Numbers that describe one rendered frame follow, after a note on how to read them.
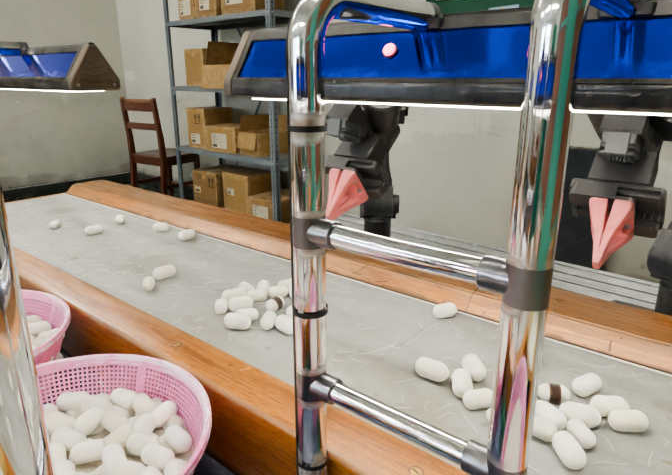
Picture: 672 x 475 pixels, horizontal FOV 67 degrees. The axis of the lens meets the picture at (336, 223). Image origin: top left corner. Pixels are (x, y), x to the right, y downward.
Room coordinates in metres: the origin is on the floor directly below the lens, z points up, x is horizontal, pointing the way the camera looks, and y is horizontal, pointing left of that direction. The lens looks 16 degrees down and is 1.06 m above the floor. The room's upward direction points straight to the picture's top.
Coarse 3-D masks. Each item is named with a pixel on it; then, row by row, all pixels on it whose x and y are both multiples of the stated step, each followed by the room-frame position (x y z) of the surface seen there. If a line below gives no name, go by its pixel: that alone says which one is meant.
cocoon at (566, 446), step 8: (560, 432) 0.38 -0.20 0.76; (568, 432) 0.38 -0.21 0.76; (552, 440) 0.38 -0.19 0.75; (560, 440) 0.37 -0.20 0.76; (568, 440) 0.36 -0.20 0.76; (576, 440) 0.37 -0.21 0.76; (560, 448) 0.36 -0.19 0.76; (568, 448) 0.36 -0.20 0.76; (576, 448) 0.36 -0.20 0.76; (560, 456) 0.36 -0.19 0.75; (568, 456) 0.35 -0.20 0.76; (576, 456) 0.35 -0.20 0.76; (584, 456) 0.35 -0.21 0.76; (568, 464) 0.35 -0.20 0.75; (576, 464) 0.35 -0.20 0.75; (584, 464) 0.35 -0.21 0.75
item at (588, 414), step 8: (560, 408) 0.42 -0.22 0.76; (568, 408) 0.41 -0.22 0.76; (576, 408) 0.41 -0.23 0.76; (584, 408) 0.41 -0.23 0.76; (592, 408) 0.41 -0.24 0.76; (568, 416) 0.41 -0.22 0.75; (576, 416) 0.40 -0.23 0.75; (584, 416) 0.40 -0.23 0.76; (592, 416) 0.40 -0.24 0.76; (600, 416) 0.40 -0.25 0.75; (592, 424) 0.40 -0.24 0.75
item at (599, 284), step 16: (352, 224) 1.33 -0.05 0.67; (416, 240) 1.19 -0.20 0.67; (432, 240) 1.19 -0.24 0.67; (448, 240) 1.19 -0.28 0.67; (464, 240) 1.19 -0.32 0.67; (480, 256) 1.08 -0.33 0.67; (560, 272) 0.98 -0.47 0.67; (576, 272) 0.98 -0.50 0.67; (592, 272) 0.99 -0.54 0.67; (608, 272) 0.98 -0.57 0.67; (560, 288) 0.90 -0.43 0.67; (576, 288) 0.90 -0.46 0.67; (592, 288) 0.90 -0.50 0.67; (608, 288) 0.90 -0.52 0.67; (624, 288) 0.90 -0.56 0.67; (640, 288) 0.90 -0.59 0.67; (656, 288) 0.90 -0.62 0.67; (640, 304) 0.83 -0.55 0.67
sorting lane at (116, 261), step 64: (64, 256) 0.88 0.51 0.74; (128, 256) 0.88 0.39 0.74; (192, 256) 0.88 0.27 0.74; (256, 256) 0.88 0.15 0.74; (192, 320) 0.63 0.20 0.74; (256, 320) 0.63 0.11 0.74; (384, 320) 0.63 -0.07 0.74; (448, 320) 0.63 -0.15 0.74; (384, 384) 0.48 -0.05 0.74; (448, 384) 0.48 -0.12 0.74; (640, 384) 0.48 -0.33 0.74; (640, 448) 0.38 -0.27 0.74
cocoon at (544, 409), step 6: (540, 402) 0.42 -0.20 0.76; (546, 402) 0.42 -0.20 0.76; (540, 408) 0.41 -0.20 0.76; (546, 408) 0.41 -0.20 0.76; (552, 408) 0.41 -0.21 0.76; (540, 414) 0.41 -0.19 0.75; (546, 414) 0.41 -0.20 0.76; (552, 414) 0.40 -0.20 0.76; (558, 414) 0.40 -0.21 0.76; (552, 420) 0.40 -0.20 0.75; (558, 420) 0.40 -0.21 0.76; (564, 420) 0.40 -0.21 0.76; (558, 426) 0.40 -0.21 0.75; (564, 426) 0.40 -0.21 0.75
